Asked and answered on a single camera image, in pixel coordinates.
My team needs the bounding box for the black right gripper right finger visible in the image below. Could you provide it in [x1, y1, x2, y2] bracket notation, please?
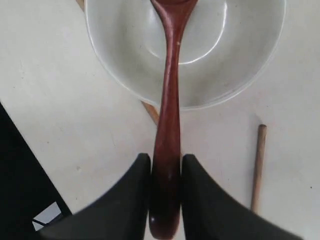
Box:
[181, 154, 300, 240]

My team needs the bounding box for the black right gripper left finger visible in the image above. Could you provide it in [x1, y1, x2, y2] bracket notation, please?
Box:
[38, 153, 151, 240]

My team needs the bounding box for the brown wooden spoon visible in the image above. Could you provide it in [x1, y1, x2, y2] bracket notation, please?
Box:
[148, 0, 197, 240]

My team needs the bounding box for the wooden chopstick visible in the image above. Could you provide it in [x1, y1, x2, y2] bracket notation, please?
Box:
[141, 101, 159, 126]
[250, 124, 267, 213]

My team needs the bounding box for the white and black bowl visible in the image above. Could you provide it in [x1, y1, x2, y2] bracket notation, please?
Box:
[84, 0, 287, 110]

